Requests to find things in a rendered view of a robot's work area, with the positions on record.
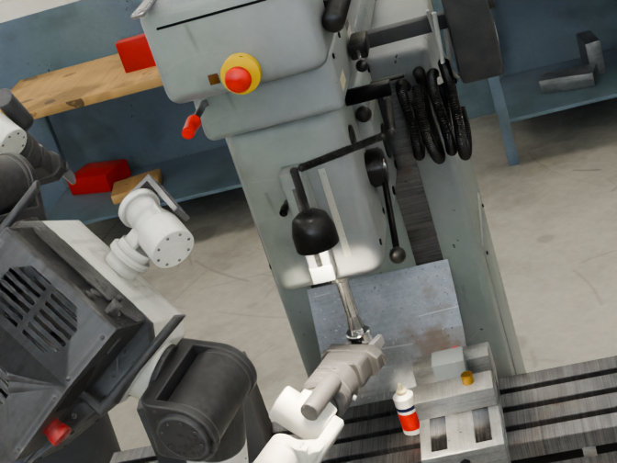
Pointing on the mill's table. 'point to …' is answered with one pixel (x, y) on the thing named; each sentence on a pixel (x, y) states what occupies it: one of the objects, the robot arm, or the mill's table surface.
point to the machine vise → (495, 424)
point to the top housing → (232, 40)
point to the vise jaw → (454, 396)
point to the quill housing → (297, 137)
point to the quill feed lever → (374, 163)
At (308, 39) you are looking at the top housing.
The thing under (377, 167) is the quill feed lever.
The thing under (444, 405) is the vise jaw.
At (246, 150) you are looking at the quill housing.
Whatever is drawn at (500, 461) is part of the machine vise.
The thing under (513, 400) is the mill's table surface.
